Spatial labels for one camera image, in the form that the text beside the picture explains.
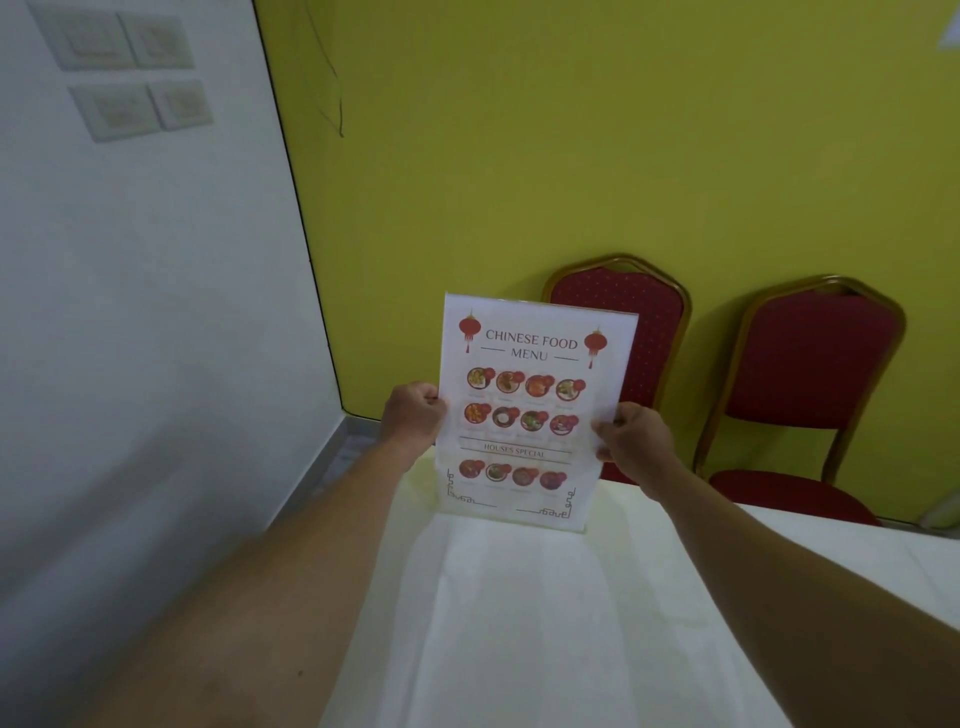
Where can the person's left hand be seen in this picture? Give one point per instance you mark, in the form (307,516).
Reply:
(412,420)

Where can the person's right hand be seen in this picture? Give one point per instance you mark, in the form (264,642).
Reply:
(637,446)

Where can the menu with red lanterns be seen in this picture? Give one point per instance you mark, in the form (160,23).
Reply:
(525,435)

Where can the person's right forearm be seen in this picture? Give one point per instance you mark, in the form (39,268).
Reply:
(810,622)

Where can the person's left forearm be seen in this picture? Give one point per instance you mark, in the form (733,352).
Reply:
(285,592)

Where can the red padded gold-framed chair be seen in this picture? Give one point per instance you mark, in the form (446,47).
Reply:
(810,360)
(652,330)

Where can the table with white tablecloth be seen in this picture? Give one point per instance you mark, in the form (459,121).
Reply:
(525,637)

